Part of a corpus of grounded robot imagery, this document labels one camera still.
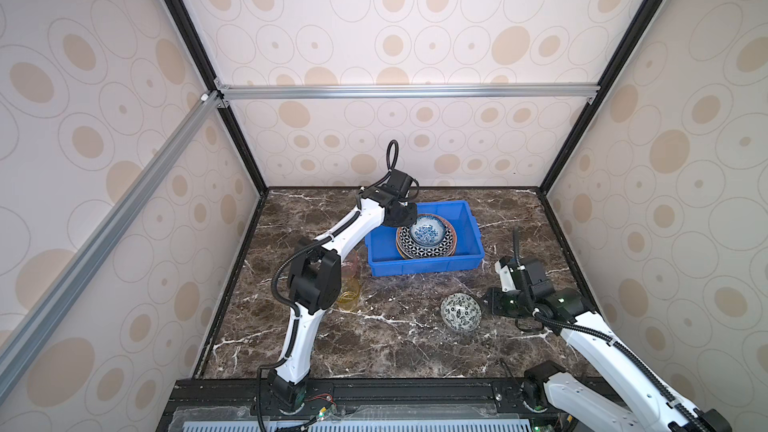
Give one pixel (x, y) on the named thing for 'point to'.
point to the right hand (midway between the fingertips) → (486, 299)
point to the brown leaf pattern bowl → (460, 312)
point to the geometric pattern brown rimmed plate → (444, 248)
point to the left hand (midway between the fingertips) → (422, 214)
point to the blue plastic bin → (385, 260)
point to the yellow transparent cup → (349, 296)
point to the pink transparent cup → (351, 266)
